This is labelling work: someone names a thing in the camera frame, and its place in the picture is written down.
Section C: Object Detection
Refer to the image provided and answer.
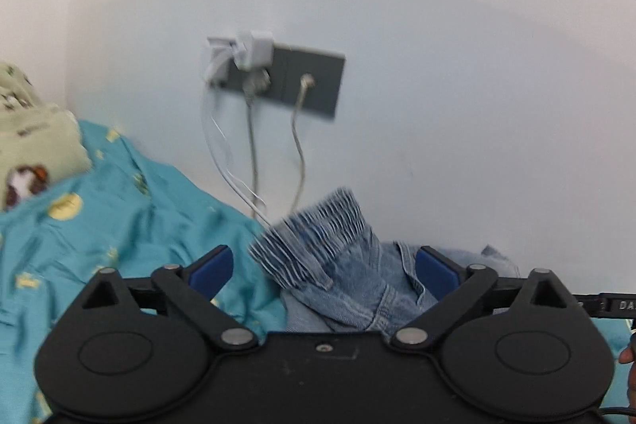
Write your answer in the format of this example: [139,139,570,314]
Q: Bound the blue denim pants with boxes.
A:
[247,187,522,334]

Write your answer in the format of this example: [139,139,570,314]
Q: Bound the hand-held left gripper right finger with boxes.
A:
[390,245,587,352]

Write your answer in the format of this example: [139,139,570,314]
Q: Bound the white charger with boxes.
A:
[233,29,275,71]

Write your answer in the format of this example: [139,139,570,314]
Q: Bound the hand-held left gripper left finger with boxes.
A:
[79,244,260,352]

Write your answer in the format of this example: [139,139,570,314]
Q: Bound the grey wall outlet panel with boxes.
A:
[219,41,346,121]

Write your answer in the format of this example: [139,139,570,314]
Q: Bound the white cable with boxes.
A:
[199,35,271,228]

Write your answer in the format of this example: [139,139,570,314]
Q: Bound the black cable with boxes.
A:
[596,405,636,422]

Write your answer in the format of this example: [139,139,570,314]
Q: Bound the grey cable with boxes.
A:
[242,69,271,221]
[291,74,316,211]

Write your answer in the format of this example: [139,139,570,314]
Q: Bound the teal printed bed sheet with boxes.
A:
[0,120,636,424]

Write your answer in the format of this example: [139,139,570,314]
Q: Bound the green cartoon print blanket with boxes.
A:
[0,61,94,212]

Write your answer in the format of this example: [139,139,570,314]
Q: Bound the person's right hand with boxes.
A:
[619,332,636,410]

